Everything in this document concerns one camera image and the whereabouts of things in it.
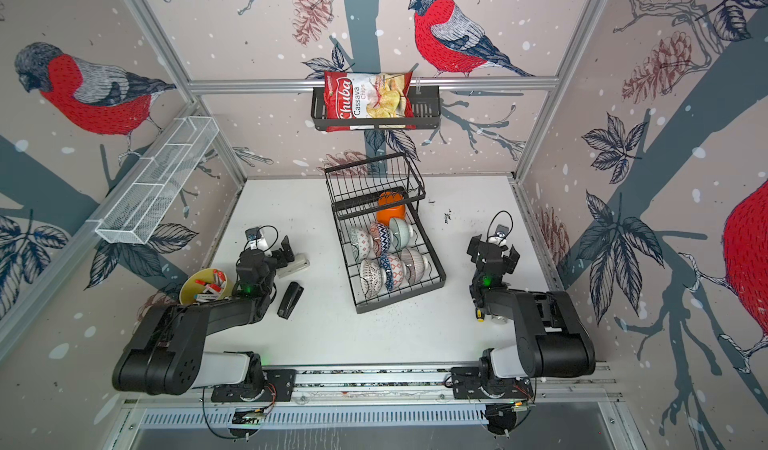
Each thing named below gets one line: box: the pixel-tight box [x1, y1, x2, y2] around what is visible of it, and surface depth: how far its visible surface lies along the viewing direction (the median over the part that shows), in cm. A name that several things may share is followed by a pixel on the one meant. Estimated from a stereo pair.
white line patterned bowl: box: [359, 258, 387, 299], surface depth 90 cm
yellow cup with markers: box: [179, 268, 232, 305], surface depth 80 cm
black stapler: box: [277, 281, 305, 320], surface depth 87 cm
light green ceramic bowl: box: [389, 218, 414, 251], surface depth 96 cm
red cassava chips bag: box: [324, 71, 416, 132], surface depth 90 cm
